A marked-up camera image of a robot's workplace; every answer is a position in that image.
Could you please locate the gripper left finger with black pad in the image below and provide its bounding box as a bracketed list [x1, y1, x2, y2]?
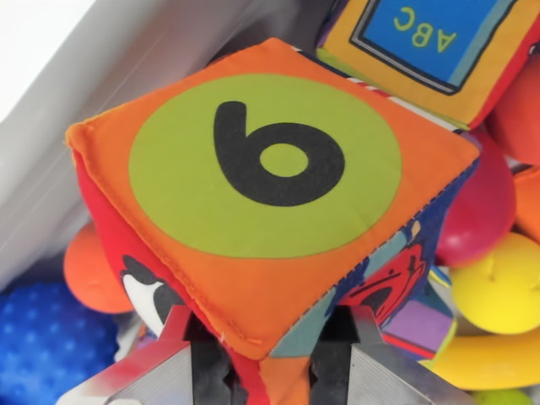
[57, 305, 238, 405]

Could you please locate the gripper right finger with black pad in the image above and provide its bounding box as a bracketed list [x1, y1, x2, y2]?
[309, 305, 482, 405]

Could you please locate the fabric cube number six panda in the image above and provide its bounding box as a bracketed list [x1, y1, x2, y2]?
[64, 36, 482, 405]

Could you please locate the purple fabric cube radio print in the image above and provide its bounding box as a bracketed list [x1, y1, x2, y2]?
[379, 294, 459, 362]

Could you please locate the blue bumpy ball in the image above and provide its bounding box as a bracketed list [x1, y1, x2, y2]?
[0, 281, 120, 405]

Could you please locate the yellow toy banana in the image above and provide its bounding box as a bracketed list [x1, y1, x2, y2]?
[424, 327, 540, 392]

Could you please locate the orange foam ball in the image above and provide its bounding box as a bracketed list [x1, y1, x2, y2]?
[62, 222, 137, 314]

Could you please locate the large yellow ball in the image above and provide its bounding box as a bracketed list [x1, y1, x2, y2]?
[448, 231, 540, 337]

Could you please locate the magenta ball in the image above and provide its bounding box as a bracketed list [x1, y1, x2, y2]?
[433, 126, 516, 267]

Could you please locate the orange fabric shape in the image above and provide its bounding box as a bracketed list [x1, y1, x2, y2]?
[511, 165, 540, 242]

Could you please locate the orange-red ball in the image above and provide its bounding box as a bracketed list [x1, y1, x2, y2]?
[486, 62, 540, 166]

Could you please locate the fabric cube ABC book print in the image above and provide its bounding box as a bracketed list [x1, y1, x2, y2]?
[316, 0, 540, 130]

